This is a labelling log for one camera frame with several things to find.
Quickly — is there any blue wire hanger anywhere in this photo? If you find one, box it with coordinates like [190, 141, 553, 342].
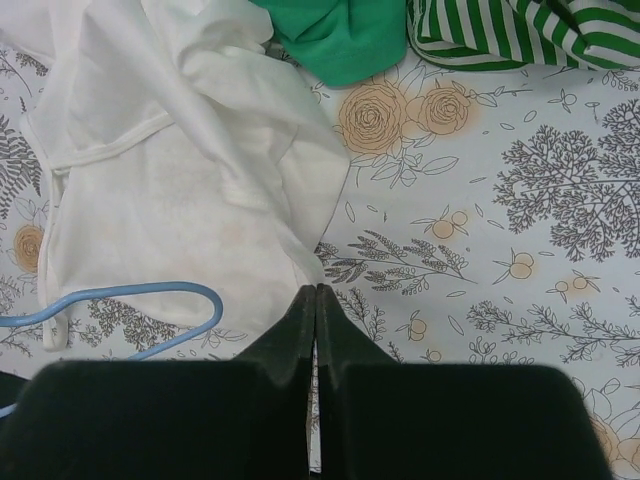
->
[0, 281, 224, 419]

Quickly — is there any green white striped tank top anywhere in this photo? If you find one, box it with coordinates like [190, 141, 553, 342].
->
[407, 0, 639, 72]

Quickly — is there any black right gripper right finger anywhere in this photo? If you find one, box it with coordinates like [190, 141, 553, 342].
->
[315, 285, 612, 479]

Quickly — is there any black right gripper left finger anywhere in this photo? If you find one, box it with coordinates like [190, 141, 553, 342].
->
[1, 286, 316, 479]

